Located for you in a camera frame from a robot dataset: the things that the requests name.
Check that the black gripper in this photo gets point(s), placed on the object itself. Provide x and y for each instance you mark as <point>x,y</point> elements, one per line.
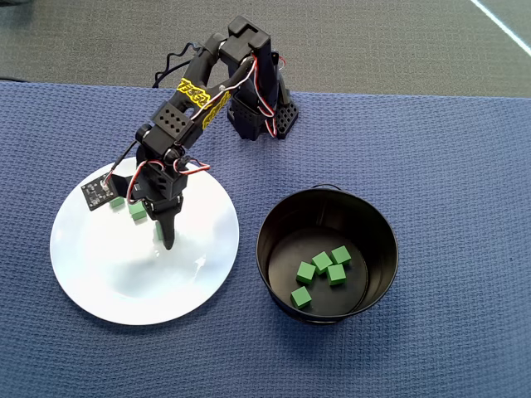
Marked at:
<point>167,215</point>

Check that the green cube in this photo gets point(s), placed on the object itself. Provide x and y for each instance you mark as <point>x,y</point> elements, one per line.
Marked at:
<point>341,255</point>
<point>301,298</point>
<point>118,202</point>
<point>322,262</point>
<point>137,212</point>
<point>305,273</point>
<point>158,232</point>
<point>336,275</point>

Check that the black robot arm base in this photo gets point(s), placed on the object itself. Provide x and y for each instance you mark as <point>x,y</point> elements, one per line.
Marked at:
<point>286,118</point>

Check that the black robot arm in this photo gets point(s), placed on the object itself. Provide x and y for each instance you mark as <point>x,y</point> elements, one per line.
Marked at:
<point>174,120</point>

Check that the white round plate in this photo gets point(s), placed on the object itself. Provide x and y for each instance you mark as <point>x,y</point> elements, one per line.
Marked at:
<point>103,282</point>

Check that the black metal bucket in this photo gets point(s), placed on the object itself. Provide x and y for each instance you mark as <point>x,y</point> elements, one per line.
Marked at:
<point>290,248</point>

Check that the blue woven table cloth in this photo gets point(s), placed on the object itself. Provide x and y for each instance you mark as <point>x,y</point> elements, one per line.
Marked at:
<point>415,207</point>

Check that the white floor tape line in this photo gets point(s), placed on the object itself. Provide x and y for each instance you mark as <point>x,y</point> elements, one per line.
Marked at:
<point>500,22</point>

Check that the black wrist camera board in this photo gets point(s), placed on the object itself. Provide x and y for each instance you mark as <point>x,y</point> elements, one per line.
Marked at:
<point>98,194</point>

